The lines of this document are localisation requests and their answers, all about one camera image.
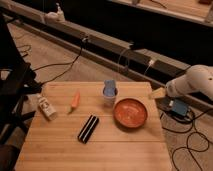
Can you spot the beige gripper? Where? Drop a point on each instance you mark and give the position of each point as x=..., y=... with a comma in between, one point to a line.
x=158, y=93

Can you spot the orange ceramic bowl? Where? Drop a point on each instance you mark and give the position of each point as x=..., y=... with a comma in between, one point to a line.
x=130, y=113

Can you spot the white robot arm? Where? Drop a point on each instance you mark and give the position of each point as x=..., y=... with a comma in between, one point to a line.
x=198, y=78

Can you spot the blue power box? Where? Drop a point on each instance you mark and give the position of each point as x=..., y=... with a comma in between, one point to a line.
x=178, y=107

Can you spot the blue sponge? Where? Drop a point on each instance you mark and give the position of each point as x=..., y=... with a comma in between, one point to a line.
x=109, y=86

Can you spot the white paper cup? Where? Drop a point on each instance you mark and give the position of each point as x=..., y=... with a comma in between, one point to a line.
x=109, y=100

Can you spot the black rectangular case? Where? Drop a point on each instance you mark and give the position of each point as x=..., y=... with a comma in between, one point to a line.
x=88, y=129

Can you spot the orange carrot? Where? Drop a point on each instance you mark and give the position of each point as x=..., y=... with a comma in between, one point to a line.
x=75, y=102

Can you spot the white plastic bottle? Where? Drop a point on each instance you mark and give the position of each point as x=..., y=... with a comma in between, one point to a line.
x=46, y=107

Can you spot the black tripod stand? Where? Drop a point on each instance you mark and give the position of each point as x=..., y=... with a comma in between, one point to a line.
x=19, y=82

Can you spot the grey metal rail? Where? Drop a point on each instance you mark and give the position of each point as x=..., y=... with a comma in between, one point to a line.
x=64, y=33

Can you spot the white device on rail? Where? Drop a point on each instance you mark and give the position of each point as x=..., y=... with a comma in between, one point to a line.
x=58, y=15

